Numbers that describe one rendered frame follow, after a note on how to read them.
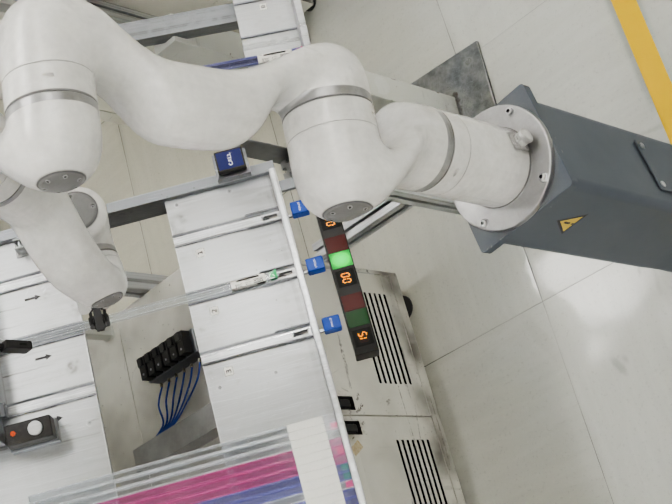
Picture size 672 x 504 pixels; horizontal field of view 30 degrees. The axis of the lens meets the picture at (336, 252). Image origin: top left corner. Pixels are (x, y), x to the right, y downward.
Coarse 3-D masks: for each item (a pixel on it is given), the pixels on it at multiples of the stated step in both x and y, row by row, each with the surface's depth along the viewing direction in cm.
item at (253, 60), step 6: (294, 48) 216; (234, 60) 215; (240, 60) 215; (246, 60) 215; (252, 60) 216; (210, 66) 215; (216, 66) 215; (222, 66) 215; (228, 66) 215; (234, 66) 215; (240, 66) 215; (246, 66) 216
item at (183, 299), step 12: (216, 288) 212; (228, 288) 212; (168, 300) 211; (180, 300) 211; (192, 300) 211; (120, 312) 211; (132, 312) 211; (144, 312) 211; (72, 324) 211; (84, 324) 211; (36, 336) 210; (48, 336) 210; (60, 336) 211
